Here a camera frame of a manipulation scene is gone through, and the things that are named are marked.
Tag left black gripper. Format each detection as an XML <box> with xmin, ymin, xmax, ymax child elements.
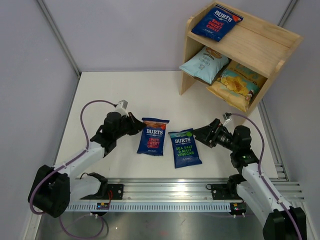
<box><xmin>114</xmin><ymin>112</ymin><xmax>147</xmax><ymax>140</ymax></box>

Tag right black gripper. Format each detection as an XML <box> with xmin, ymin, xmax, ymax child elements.
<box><xmin>191</xmin><ymin>118</ymin><xmax>238</xmax><ymax>152</ymax></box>

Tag blue spicy chilli bag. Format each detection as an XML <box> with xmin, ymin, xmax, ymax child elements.
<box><xmin>136</xmin><ymin>117</ymin><xmax>170</xmax><ymax>156</ymax></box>
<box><xmin>191</xmin><ymin>4</ymin><xmax>244</xmax><ymax>42</ymax></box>

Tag tan salt vinegar chips bag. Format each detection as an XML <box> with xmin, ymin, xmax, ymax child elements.
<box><xmin>207</xmin><ymin>60</ymin><xmax>267</xmax><ymax>113</ymax></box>

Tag light blue cassava chips bag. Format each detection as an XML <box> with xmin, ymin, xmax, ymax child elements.
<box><xmin>179</xmin><ymin>46</ymin><xmax>229</xmax><ymax>85</ymax></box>

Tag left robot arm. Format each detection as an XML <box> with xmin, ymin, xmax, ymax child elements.
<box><xmin>28</xmin><ymin>111</ymin><xmax>146</xmax><ymax>218</ymax></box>

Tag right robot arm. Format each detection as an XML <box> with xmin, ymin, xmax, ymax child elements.
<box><xmin>193</xmin><ymin>118</ymin><xmax>307</xmax><ymax>240</ymax></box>

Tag wooden two-tier shelf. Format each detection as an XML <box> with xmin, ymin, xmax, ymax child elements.
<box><xmin>183</xmin><ymin>1</ymin><xmax>303</xmax><ymax>115</ymax></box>

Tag blue sea salt vinegar bag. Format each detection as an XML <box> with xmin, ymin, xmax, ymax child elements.
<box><xmin>168</xmin><ymin>128</ymin><xmax>202</xmax><ymax>169</ymax></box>

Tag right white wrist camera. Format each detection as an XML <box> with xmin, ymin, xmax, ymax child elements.
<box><xmin>222</xmin><ymin>112</ymin><xmax>232</xmax><ymax>127</ymax></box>

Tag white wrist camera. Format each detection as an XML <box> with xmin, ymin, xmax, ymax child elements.
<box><xmin>222</xmin><ymin>112</ymin><xmax>232</xmax><ymax>127</ymax></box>
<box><xmin>114</xmin><ymin>100</ymin><xmax>129</xmax><ymax>117</ymax></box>

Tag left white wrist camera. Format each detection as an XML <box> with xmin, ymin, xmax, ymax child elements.
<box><xmin>114</xmin><ymin>100</ymin><xmax>129</xmax><ymax>117</ymax></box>

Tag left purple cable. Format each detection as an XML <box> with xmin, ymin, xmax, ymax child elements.
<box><xmin>29</xmin><ymin>99</ymin><xmax>118</xmax><ymax>240</ymax></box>

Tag right black base bracket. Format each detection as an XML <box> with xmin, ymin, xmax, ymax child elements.
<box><xmin>205</xmin><ymin>183</ymin><xmax>237</xmax><ymax>200</ymax></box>

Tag black base bracket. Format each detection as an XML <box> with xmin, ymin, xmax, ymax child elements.
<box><xmin>205</xmin><ymin>183</ymin><xmax>237</xmax><ymax>200</ymax></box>
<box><xmin>98</xmin><ymin>183</ymin><xmax>124</xmax><ymax>200</ymax></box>

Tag aluminium mounting rail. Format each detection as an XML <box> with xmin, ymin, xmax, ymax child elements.
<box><xmin>79</xmin><ymin>177</ymin><xmax>306</xmax><ymax>201</ymax></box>

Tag left black base bracket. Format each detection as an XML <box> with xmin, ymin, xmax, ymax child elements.
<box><xmin>98</xmin><ymin>183</ymin><xmax>124</xmax><ymax>200</ymax></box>

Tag white slotted cable duct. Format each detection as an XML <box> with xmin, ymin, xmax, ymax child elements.
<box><xmin>66</xmin><ymin>201</ymin><xmax>231</xmax><ymax>213</ymax></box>

